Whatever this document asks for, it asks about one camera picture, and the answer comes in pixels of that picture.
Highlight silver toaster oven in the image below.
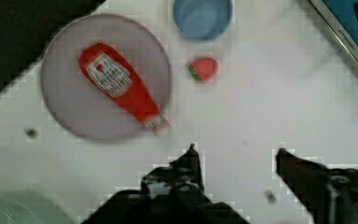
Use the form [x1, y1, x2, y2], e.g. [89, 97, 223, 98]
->
[308, 0, 358, 66]

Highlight blue bowl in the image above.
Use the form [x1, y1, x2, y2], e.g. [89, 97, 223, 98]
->
[172, 0, 234, 42]

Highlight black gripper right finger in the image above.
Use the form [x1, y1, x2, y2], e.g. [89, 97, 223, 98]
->
[275, 148, 358, 224]

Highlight grey round plate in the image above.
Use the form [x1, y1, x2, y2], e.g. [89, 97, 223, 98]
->
[40, 14, 172, 142]

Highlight red plush strawberry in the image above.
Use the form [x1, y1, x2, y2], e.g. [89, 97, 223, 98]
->
[188, 58, 219, 83]

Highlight green perforated colander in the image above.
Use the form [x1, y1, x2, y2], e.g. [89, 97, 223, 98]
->
[0, 192, 75, 224]

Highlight red plush ketchup bottle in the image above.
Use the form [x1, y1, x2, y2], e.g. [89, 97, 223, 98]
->
[78, 43, 169, 134]

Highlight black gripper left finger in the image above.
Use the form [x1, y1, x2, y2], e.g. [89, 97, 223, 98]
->
[82, 147, 249, 224]

